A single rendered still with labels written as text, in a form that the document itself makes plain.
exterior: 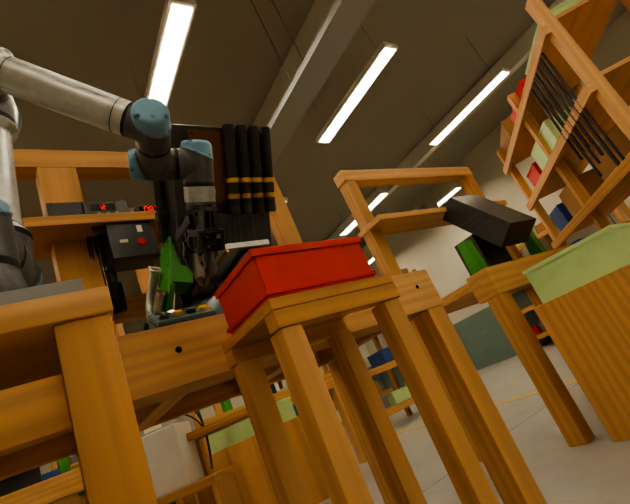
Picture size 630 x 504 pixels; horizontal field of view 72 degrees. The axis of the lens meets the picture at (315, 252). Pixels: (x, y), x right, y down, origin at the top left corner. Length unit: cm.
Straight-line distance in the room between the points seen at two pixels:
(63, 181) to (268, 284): 132
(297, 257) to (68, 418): 52
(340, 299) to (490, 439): 89
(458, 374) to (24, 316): 131
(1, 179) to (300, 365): 71
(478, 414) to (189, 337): 99
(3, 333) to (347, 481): 55
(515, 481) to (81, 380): 135
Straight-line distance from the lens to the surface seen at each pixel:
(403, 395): 692
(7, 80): 110
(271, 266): 90
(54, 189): 201
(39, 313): 67
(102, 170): 213
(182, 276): 146
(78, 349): 66
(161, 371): 108
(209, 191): 109
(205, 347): 112
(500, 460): 165
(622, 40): 1007
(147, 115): 97
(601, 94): 305
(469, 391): 161
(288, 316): 83
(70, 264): 183
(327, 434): 81
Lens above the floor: 58
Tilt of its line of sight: 19 degrees up
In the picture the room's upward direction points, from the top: 24 degrees counter-clockwise
